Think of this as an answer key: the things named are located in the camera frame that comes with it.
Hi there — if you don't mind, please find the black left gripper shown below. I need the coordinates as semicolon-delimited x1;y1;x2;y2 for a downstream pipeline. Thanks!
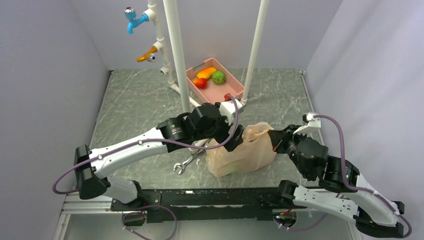
194;111;244;152

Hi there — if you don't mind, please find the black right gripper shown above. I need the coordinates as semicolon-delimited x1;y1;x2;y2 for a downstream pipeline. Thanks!
267;123;310;178

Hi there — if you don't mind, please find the translucent orange plastic bag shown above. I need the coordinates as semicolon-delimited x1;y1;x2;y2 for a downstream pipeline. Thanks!
205;122;277;177

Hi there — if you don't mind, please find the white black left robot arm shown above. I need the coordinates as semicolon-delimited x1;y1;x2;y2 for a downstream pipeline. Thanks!
74;100;244;210

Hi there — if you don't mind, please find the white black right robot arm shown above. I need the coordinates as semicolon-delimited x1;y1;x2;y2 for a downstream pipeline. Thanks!
268;124;406;239

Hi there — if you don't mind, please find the green fake custard apple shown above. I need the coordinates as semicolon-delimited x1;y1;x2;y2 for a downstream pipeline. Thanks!
211;70;227;85

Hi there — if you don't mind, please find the red fake fruit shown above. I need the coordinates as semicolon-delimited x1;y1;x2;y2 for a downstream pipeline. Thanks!
192;78;208;89

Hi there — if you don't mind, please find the yellow orange fake mango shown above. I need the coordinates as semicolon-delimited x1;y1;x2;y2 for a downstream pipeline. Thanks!
196;67;217;80

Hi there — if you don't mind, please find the silver open-end wrench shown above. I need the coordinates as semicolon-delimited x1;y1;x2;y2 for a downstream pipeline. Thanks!
173;138;212;175

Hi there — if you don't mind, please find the pink perforated plastic basket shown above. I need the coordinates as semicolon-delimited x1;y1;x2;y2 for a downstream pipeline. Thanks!
186;57;244;104

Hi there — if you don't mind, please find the orange brass faucet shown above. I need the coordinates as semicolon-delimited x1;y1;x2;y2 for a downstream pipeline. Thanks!
136;45;158;63

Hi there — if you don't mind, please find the blue plastic faucet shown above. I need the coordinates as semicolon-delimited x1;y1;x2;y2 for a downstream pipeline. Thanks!
124;7;150;35

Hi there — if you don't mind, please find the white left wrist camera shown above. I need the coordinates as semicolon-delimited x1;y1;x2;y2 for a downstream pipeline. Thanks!
214;93;244;126

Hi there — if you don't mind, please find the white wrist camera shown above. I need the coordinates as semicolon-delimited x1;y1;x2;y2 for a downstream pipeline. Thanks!
293;112;322;135
214;93;244;126

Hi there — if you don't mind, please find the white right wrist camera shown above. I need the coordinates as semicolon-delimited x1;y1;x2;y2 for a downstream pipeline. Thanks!
293;112;322;135

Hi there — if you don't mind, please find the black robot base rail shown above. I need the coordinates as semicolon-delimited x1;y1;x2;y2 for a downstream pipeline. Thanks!
110;187;295;223

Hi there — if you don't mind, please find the white PVC pipe frame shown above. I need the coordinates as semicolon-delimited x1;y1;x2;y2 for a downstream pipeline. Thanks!
163;0;269;112

